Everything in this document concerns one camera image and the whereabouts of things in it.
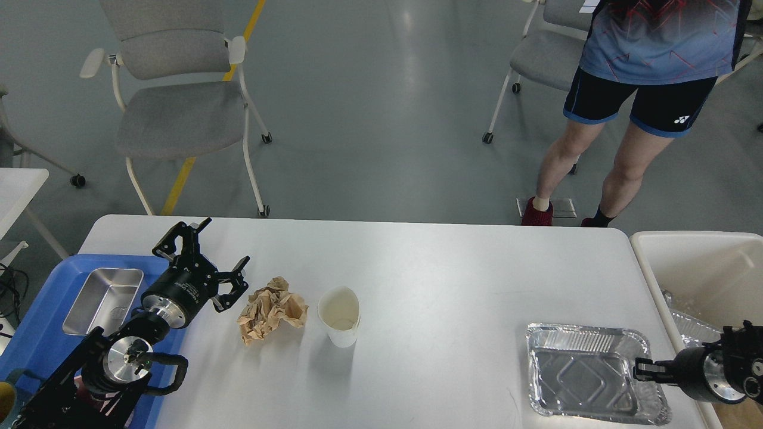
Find grey chair far left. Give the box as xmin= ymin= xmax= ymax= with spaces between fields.
xmin=1 ymin=84 xmax=86 ymax=188

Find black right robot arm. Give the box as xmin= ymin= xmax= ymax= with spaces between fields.
xmin=632 ymin=320 xmax=762 ymax=405

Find grey chair right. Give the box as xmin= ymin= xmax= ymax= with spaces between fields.
xmin=482 ymin=1 xmax=598 ymax=144

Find foil tray in bin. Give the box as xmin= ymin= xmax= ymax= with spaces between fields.
xmin=660 ymin=290 xmax=721 ymax=348

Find white side table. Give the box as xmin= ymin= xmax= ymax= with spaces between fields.
xmin=1 ymin=167 xmax=71 ymax=260

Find square stainless steel tray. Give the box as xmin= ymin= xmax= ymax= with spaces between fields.
xmin=62 ymin=267 xmax=144 ymax=337

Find black cables on floor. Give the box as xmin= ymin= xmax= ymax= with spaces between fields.
xmin=0 ymin=265 xmax=29 ymax=325

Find aluminium foil tray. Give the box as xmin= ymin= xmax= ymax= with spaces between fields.
xmin=525 ymin=322 xmax=672 ymax=426

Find crumpled brown paper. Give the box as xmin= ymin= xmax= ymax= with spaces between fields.
xmin=237 ymin=276 xmax=309 ymax=347

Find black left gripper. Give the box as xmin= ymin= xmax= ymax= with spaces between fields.
xmin=141 ymin=217 xmax=250 ymax=329

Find person in blue shirt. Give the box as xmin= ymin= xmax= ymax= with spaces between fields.
xmin=521 ymin=1 xmax=754 ymax=228

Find white paper cup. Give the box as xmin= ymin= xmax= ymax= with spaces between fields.
xmin=317 ymin=286 xmax=361 ymax=348

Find dark teal mug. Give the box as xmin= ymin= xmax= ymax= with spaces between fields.
xmin=1 ymin=368 xmax=40 ymax=428

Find beige plastic bin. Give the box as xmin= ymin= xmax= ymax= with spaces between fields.
xmin=629 ymin=230 xmax=763 ymax=429

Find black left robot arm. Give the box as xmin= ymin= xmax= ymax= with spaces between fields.
xmin=11 ymin=217 xmax=250 ymax=428

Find grey chair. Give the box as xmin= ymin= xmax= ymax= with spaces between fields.
xmin=1 ymin=84 xmax=86 ymax=188
xmin=482 ymin=1 xmax=598 ymax=144
xmin=80 ymin=1 xmax=272 ymax=217

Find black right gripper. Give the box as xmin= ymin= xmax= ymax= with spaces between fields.
xmin=633 ymin=347 xmax=747 ymax=405

